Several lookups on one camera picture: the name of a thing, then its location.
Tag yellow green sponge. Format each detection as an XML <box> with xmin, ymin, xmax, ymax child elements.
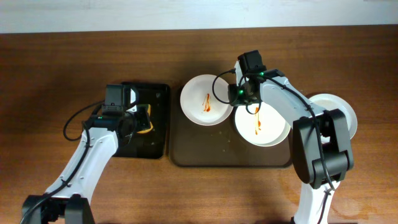
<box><xmin>136</xmin><ymin>105</ymin><xmax>153</xmax><ymax>134</ymax></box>

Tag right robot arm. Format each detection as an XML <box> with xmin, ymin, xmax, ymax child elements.
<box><xmin>228</xmin><ymin>50</ymin><xmax>354</xmax><ymax>224</ymax></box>

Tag pink plate with ketchup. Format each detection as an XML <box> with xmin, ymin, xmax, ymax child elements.
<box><xmin>180</xmin><ymin>74</ymin><xmax>233</xmax><ymax>126</ymax></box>

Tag black small tray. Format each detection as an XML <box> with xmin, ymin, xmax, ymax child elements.
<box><xmin>115</xmin><ymin>82</ymin><xmax>170</xmax><ymax>159</ymax></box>

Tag brown plastic tray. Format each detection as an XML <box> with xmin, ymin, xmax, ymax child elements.
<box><xmin>168</xmin><ymin>87</ymin><xmax>292</xmax><ymax>169</ymax></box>

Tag cream plate with ketchup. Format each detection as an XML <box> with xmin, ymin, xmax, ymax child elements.
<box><xmin>234</xmin><ymin>103</ymin><xmax>290</xmax><ymax>147</ymax></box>

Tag white plate with ketchup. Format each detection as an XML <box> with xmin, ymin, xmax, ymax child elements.
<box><xmin>309</xmin><ymin>93</ymin><xmax>358</xmax><ymax>139</ymax></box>

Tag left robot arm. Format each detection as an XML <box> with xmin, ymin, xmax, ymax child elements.
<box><xmin>21</xmin><ymin>85</ymin><xmax>151</xmax><ymax>223</ymax></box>

